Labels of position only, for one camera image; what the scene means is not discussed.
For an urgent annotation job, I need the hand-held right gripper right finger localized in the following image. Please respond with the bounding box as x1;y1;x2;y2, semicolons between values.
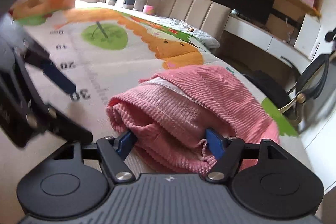
205;128;287;183

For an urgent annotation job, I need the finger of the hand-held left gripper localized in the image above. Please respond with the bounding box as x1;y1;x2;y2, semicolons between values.
27;101;94;145
15;40;77;95

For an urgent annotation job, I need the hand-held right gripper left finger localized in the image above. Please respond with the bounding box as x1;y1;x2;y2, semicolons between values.
52;130;137;184

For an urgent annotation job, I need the pink ribbed garment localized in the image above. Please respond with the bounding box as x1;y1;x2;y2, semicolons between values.
106;64;280;174

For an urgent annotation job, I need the cartoon printed blanket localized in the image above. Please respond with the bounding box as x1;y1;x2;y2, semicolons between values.
0;0;315;188

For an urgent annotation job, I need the pale quilted pillow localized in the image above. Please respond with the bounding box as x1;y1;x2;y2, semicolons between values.
146;15;220;49

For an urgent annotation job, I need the black office chair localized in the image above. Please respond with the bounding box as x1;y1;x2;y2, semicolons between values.
244;28;336;133

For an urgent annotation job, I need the white desk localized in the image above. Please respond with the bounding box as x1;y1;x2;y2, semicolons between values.
223;12;313;67

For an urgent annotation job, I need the beige padded headboard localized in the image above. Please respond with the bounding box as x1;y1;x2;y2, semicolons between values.
133;0;231;39

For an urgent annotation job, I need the white box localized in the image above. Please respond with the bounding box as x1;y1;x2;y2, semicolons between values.
293;13;322;57

